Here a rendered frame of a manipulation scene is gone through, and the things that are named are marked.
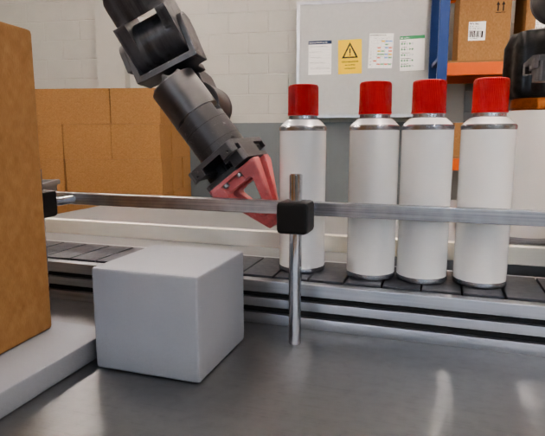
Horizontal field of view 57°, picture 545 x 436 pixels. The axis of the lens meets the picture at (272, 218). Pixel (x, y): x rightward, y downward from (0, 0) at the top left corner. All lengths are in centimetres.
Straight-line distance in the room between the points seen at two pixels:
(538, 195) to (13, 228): 65
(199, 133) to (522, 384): 39
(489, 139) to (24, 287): 44
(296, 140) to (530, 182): 38
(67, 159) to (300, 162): 347
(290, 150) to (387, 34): 428
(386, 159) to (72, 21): 539
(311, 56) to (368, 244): 431
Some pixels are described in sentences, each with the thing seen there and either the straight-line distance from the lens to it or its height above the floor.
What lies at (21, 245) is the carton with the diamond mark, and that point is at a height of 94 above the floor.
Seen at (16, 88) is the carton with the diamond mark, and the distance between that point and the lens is 48.
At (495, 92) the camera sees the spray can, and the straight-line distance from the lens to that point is 53.
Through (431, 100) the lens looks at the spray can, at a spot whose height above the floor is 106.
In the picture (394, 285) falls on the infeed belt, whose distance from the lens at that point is 53.
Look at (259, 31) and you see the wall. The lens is 505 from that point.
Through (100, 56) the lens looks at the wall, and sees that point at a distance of 548.
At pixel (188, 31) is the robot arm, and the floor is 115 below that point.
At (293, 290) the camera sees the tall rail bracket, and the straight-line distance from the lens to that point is 48.
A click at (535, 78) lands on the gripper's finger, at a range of 58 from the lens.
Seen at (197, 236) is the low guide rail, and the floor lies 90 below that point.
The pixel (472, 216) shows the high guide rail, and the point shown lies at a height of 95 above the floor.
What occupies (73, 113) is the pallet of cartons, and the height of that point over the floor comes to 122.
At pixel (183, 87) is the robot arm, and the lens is 58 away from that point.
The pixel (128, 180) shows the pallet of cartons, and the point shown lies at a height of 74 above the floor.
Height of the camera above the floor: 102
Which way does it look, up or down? 9 degrees down
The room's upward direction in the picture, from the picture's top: straight up
